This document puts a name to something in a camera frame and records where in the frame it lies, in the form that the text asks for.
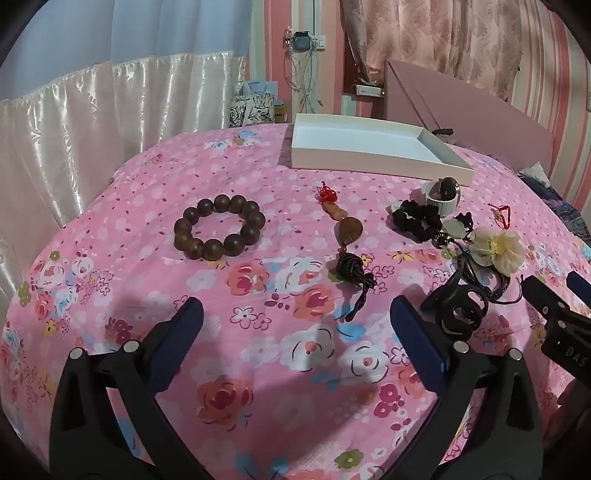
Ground brown wooden bead bracelet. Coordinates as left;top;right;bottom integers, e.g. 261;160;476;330
174;194;266;260

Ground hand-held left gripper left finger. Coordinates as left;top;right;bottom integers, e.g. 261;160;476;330
48;296;222;480

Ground black cord necklace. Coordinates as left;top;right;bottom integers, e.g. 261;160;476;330
457;251;517;305

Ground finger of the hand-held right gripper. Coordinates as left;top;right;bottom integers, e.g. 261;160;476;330
567;271;591;308
521;275;575;326

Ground hanging charger cables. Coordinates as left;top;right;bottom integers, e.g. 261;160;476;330
287;48;324;114

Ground dark patterned blanket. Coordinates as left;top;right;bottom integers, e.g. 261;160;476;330
517;161;591;243

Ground black scrunchie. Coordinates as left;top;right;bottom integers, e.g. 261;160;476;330
392;200;445;241

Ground pink floral bedsheet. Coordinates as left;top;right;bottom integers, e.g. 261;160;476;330
0;124;591;480

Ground white satin curtain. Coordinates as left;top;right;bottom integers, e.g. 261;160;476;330
0;50;250;301

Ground white round jewelry holder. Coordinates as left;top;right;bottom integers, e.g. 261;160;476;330
424;180;462;217

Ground pink headboard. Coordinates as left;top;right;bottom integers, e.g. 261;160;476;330
385;59;555;182

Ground pale jade pendant black cord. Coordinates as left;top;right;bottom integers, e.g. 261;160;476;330
434;212;476;250

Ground brown disc tassel pendant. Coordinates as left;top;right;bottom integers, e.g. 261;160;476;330
335;216;377;322

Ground white shallow box tray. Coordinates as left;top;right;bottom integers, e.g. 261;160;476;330
291;113;476;186

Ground cream flower hair tie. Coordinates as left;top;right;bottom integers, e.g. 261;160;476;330
468;227;526;277

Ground pink patterned curtain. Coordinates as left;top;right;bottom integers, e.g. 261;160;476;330
344;0;548;104

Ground wall outlet with plugs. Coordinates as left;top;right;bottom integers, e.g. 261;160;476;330
284;28;327;52

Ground red cord charm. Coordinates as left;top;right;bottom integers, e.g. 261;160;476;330
489;203;514;230

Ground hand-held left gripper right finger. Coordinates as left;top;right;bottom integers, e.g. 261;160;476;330
389;295;548;480

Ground black white patterned bag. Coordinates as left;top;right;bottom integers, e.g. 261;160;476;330
229;93;276;128

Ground sheer pale curtain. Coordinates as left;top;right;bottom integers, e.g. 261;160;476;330
0;0;254;100

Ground black elastic hair ties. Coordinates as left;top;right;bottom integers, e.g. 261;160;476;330
420;268;490;337

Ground light blue paper bag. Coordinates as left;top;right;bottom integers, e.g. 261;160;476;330
239;80;279;97

